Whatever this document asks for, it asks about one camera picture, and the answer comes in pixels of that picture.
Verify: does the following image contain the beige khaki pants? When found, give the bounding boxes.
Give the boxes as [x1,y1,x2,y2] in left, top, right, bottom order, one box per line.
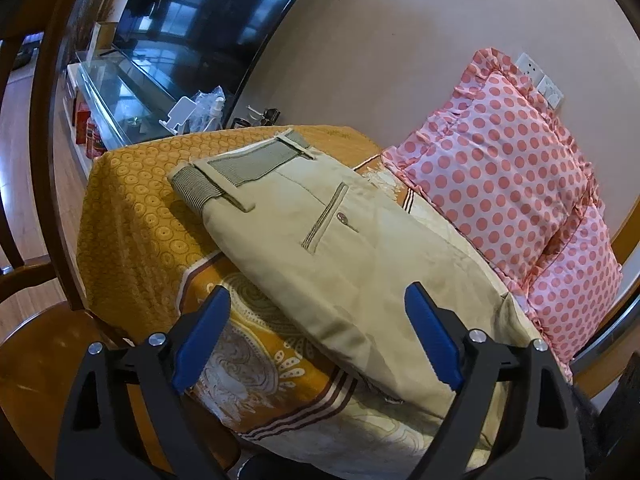
[168,129,536,474]

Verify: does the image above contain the dark wooden chair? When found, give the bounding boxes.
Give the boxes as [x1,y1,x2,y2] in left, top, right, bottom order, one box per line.
[1,0,157,479]

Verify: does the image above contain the right pink polka-dot pillow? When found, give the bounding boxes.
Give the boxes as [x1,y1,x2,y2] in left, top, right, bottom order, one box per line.
[509,200,623,380]

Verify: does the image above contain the pink polka-dot pillow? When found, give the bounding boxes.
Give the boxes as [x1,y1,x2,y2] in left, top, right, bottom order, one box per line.
[509,200,623,380]
[382,48,602,289]

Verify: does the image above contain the left pink polka-dot pillow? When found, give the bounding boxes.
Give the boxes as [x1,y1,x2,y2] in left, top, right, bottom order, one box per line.
[382,48,602,289]

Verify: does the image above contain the red box on shelf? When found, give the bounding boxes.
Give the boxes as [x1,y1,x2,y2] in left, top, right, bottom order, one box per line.
[75,101,91,145]

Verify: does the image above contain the white plastic stand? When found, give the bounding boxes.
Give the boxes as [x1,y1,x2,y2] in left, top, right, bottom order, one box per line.
[158,96,196,134]

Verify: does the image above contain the clear plastic bag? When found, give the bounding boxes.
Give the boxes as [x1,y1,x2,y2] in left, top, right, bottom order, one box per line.
[189,86,226,132]

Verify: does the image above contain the glass top tv cabinet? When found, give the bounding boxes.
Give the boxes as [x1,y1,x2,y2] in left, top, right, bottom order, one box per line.
[75,49,176,151]

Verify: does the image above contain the black flat television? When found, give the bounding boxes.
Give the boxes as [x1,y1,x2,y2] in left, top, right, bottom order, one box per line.
[114,0,296,122]

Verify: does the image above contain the white wall switch plate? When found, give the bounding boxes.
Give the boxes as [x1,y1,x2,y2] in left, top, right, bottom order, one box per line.
[537,75,564,110]

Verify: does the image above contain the white wall socket plate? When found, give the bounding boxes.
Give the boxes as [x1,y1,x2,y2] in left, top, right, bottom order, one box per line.
[515,52,544,86]

